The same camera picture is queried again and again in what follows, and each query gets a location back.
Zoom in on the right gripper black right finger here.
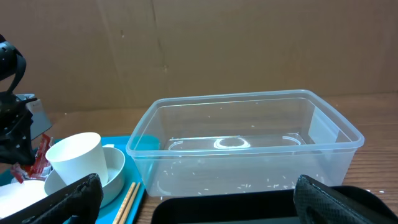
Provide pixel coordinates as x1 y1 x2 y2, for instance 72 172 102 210
294 175 397 224

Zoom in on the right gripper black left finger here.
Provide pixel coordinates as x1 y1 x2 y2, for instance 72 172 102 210
1 173 103 223

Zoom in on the clear plastic bin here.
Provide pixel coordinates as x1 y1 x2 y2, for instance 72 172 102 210
126 90 364 197

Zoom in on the teal plastic tray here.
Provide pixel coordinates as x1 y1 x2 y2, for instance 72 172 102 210
0 134 147 224

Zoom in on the large white dirty plate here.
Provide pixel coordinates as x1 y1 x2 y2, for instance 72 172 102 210
1 180 47 219

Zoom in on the wooden chopstick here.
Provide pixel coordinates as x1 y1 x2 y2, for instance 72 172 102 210
119 182 141 224
113 182 136 224

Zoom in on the wooden chopstick right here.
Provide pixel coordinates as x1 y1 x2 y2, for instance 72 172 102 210
119 182 141 224

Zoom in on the black tray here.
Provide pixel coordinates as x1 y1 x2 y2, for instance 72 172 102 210
150 185 398 224

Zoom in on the grey bowl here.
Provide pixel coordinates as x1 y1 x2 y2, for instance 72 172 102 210
44 145 125 208

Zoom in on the wooden chopstick left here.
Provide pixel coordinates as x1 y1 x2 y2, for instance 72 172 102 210
113 182 136 224

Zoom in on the white paper cup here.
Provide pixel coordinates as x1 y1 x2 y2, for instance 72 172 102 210
45 132 109 185

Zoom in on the red snack wrapper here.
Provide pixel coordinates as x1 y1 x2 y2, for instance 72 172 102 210
10 134 54 184

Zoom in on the grey dishwasher rack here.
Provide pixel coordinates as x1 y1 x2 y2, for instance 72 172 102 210
10 94 52 142

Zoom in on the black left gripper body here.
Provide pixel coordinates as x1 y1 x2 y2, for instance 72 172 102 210
1 36 36 165

